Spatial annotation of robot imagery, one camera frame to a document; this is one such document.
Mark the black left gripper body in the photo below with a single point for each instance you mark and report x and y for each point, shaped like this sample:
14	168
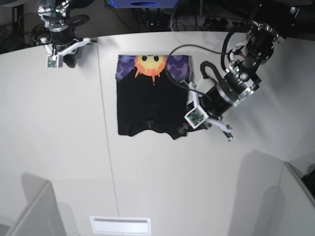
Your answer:
217	100

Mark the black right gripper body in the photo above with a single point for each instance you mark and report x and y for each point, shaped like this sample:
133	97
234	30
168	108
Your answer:
62	38

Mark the black T-shirt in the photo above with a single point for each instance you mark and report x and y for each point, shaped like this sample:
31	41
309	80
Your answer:
147	99

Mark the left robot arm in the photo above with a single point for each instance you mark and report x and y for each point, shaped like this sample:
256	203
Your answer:
271	24

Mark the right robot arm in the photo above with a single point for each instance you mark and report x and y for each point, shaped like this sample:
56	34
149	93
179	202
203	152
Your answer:
54	13

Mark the blue box with oval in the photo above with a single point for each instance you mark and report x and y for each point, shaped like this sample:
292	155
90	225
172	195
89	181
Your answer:
143	3

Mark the black keyboard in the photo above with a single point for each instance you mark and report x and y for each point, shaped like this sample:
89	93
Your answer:
309	181

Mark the white label plate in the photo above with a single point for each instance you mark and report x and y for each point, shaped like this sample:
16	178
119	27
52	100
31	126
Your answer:
121	226

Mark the white right partition panel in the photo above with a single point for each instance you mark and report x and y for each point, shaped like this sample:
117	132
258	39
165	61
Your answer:
288	209

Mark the white partition panel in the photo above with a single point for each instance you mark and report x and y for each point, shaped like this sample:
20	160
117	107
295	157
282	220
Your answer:
30	208
288	209

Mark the white left partition panel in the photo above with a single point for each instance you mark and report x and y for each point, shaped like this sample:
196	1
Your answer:
30	208

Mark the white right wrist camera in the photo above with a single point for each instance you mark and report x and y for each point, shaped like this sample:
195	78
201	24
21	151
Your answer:
56	61

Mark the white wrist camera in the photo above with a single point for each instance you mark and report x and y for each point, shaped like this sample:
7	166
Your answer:
56	61
197	117

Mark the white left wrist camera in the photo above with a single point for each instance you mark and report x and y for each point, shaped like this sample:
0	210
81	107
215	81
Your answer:
197	117

